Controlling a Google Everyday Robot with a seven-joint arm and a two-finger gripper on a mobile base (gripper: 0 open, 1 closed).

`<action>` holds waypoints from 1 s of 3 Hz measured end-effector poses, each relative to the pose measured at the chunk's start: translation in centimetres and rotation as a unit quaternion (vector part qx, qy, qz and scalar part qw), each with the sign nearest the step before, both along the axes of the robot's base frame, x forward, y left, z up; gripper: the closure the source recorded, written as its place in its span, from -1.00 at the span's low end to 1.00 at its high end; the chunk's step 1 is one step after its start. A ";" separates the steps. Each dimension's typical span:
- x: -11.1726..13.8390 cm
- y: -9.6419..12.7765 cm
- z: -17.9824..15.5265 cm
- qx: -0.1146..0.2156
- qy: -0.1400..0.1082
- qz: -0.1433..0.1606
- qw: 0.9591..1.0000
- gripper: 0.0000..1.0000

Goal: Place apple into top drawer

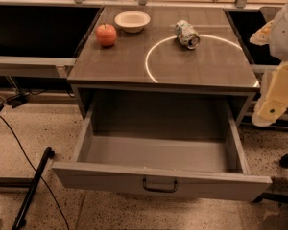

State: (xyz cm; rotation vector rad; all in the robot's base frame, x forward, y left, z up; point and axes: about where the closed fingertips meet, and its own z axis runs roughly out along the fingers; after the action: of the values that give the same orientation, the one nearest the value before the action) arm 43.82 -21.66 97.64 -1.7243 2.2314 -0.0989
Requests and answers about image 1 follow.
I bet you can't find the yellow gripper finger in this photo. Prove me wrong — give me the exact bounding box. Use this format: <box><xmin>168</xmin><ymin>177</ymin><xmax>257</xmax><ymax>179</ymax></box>
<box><xmin>250</xmin><ymin>20</ymin><xmax>274</xmax><ymax>46</ymax></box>
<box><xmin>252</xmin><ymin>61</ymin><xmax>288</xmax><ymax>127</ymax></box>

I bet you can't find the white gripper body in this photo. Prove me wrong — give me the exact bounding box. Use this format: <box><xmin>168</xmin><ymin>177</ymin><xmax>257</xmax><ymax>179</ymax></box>
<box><xmin>269</xmin><ymin>2</ymin><xmax>288</xmax><ymax>61</ymax></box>

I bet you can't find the red apple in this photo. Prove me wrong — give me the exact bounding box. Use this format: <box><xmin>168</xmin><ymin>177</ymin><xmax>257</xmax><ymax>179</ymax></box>
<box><xmin>95</xmin><ymin>24</ymin><xmax>117</xmax><ymax>47</ymax></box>

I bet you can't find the grey open top drawer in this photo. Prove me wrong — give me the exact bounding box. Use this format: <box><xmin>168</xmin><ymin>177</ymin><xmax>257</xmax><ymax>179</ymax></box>
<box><xmin>53</xmin><ymin>95</ymin><xmax>272</xmax><ymax>201</ymax></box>

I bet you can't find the white paper bowl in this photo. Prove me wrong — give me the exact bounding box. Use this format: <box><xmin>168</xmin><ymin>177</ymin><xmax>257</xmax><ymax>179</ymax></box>
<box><xmin>114</xmin><ymin>11</ymin><xmax>151</xmax><ymax>33</ymax></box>

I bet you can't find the grey side table left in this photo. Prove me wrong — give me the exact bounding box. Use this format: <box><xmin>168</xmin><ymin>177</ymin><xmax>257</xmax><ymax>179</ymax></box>
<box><xmin>0</xmin><ymin>56</ymin><xmax>76</xmax><ymax>79</ymax></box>

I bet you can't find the black floor stand bar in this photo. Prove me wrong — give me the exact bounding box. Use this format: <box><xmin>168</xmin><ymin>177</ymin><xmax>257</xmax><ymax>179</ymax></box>
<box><xmin>12</xmin><ymin>147</ymin><xmax>55</xmax><ymax>230</ymax></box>

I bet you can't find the black drawer handle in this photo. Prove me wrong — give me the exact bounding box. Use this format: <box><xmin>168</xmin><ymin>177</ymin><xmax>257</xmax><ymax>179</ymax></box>
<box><xmin>142</xmin><ymin>178</ymin><xmax>178</xmax><ymax>194</ymax></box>

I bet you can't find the black cable on floor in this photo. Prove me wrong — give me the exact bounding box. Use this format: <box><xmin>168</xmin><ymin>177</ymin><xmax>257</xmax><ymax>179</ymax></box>
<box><xmin>0</xmin><ymin>112</ymin><xmax>71</xmax><ymax>230</ymax></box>

